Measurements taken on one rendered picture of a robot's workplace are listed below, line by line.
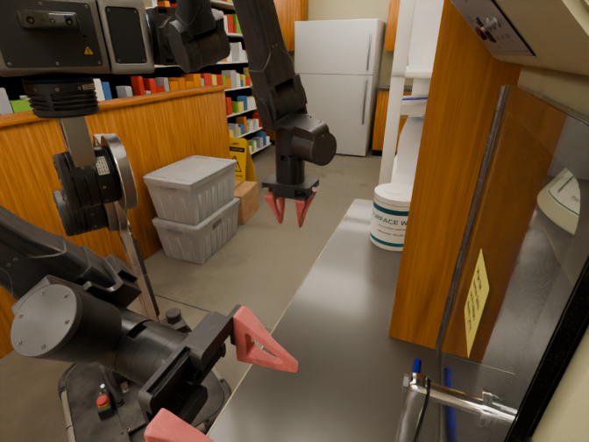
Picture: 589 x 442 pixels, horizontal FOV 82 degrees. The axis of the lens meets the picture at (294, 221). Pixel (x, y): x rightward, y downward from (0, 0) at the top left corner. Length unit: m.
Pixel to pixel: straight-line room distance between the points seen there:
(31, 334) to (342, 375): 0.44
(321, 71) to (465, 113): 4.81
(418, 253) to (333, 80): 4.73
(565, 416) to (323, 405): 0.42
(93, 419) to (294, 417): 1.10
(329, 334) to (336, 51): 4.75
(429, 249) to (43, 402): 1.85
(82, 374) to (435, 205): 1.53
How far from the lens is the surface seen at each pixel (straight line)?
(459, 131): 0.52
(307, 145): 0.58
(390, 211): 0.90
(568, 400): 0.21
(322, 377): 0.62
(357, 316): 0.72
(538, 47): 0.22
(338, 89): 5.22
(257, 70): 0.60
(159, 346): 0.36
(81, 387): 1.70
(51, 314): 0.34
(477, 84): 0.51
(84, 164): 0.95
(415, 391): 0.28
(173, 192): 2.43
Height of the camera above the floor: 1.42
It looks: 26 degrees down
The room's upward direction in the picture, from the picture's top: straight up
